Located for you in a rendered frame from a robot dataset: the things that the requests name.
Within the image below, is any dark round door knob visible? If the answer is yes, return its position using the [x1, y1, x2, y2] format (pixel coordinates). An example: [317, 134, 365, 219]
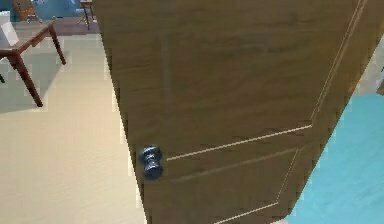
[139, 145, 165, 181]

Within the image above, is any brown wooden room door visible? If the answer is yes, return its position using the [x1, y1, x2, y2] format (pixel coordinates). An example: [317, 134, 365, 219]
[91, 0, 384, 224]

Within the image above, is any brown wooden chair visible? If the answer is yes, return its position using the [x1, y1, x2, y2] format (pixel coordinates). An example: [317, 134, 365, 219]
[12, 0, 43, 24]

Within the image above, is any dark wooden stool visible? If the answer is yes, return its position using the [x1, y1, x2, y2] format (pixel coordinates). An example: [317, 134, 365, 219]
[77, 0, 96, 30]

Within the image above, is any white laptop computer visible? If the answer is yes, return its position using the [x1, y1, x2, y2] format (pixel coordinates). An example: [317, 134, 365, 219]
[0, 10, 20, 48]

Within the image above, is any brown wooden table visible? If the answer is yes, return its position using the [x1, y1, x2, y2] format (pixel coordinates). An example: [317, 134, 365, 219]
[0, 19, 67, 108]

